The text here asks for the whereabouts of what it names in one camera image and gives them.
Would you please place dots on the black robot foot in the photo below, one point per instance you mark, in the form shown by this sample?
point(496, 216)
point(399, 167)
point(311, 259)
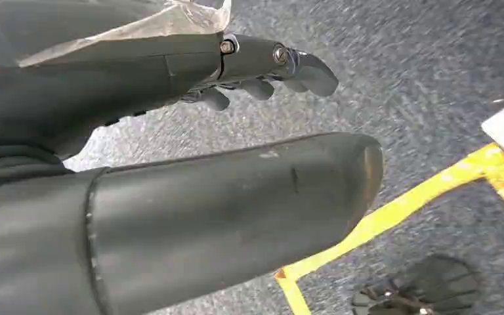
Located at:
point(430, 287)

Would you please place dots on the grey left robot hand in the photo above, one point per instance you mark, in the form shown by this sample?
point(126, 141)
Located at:
point(217, 204)

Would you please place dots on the ribbed grey left arm sleeve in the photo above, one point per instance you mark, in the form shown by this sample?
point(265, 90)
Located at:
point(13, 167)

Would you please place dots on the long yellow tape strip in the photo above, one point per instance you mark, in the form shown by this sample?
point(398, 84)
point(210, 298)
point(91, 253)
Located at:
point(400, 208)

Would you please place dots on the clear plastic film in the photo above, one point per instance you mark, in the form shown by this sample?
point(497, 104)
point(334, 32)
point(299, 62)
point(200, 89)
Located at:
point(178, 19)

